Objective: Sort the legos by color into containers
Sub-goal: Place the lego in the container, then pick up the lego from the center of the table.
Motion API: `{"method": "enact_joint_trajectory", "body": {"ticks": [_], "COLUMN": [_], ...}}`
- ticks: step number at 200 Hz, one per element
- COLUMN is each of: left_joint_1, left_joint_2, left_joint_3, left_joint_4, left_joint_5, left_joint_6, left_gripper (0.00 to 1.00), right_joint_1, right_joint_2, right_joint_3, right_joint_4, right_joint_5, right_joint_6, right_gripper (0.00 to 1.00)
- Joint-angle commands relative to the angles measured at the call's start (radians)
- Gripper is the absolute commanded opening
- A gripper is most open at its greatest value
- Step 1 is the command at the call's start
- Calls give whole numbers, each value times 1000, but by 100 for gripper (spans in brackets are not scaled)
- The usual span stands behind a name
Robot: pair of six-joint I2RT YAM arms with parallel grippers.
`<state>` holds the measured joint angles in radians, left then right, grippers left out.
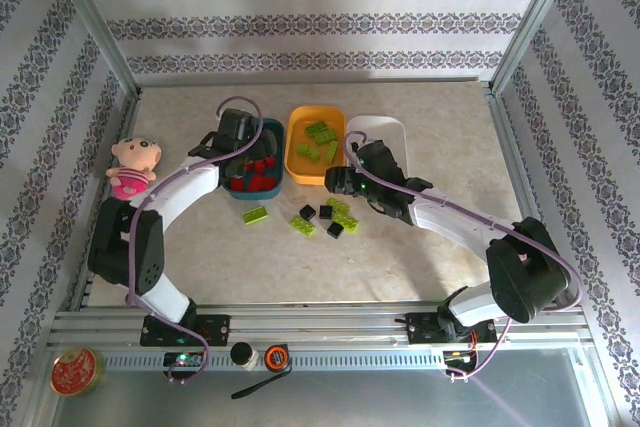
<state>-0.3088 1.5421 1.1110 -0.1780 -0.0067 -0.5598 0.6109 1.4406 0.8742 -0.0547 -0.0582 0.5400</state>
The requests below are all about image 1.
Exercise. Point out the red lego brick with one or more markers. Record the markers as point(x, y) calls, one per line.
point(262, 183)
point(239, 183)
point(270, 162)
point(257, 167)

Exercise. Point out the black square lego brick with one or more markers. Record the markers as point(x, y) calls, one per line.
point(334, 230)
point(307, 212)
point(325, 212)

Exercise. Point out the green square lego brick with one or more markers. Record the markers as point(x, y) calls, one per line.
point(313, 153)
point(302, 148)

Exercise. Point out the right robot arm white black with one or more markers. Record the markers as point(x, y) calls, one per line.
point(450, 222)

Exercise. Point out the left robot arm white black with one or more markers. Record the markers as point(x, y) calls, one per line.
point(185, 187)

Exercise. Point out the teal plastic container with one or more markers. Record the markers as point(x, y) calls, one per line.
point(277, 137)

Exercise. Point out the yellow plastic container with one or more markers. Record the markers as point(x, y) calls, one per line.
point(315, 169)

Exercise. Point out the white plastic container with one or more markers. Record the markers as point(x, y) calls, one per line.
point(380, 127)

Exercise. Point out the pink plush doll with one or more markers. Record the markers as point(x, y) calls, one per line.
point(132, 167)

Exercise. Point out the black capped small bottle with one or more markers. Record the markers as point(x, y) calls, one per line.
point(244, 354)

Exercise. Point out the circuit board with green light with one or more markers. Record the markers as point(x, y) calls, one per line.
point(182, 359)

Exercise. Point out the red round tin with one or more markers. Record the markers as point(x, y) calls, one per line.
point(76, 371)

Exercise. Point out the aluminium frame rail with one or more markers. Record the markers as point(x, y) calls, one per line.
point(300, 81)
point(510, 147)
point(129, 117)

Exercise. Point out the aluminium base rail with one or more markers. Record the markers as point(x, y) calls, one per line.
point(325, 322)

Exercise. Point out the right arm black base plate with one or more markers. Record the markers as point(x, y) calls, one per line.
point(425, 329)

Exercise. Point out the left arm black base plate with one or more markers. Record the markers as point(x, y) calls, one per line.
point(215, 329)

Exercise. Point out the aluminium frame post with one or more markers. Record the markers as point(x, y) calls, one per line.
point(530, 22)
point(95, 22)

